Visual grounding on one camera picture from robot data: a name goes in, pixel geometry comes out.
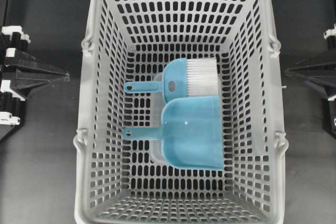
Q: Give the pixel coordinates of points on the grey plastic shopping basket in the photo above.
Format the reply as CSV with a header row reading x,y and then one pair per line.
x,y
125,181

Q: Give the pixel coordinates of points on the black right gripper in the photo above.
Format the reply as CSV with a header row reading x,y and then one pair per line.
x,y
318,73

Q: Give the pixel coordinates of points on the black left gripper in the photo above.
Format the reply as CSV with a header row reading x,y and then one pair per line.
x,y
21,75

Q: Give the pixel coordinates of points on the blue plastic dustpan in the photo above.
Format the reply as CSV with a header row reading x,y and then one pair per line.
x,y
190,133

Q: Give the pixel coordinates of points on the blue hand brush white bristles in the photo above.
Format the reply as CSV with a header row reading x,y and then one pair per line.
x,y
181,78

